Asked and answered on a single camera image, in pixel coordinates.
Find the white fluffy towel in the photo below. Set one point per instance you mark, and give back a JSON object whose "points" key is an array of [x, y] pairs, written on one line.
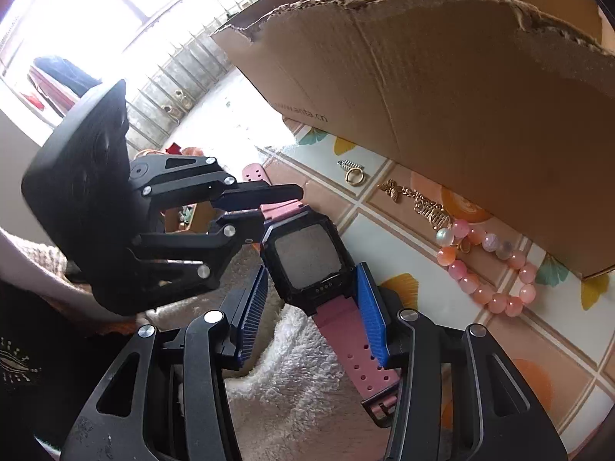
{"points": [[293, 401]]}

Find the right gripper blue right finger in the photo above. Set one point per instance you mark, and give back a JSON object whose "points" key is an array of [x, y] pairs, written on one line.
{"points": [[374, 313]]}

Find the patterned tile tablecloth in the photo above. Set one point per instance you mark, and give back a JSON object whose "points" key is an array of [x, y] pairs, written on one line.
{"points": [[563, 342]]}

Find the pink strap smart watch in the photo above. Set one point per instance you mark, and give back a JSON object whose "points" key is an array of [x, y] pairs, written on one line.
{"points": [[312, 270]]}

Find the brown cardboard box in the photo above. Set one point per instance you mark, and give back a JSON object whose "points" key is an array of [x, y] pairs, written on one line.
{"points": [[508, 103]]}

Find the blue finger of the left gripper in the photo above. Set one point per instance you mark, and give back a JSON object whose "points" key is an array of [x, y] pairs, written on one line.
{"points": [[247, 226], [251, 195]]}

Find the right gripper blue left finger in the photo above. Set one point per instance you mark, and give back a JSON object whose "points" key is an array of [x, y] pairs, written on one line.
{"points": [[249, 313]]}

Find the small gold clip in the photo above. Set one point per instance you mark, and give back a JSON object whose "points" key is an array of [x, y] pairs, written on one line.
{"points": [[347, 164]]}

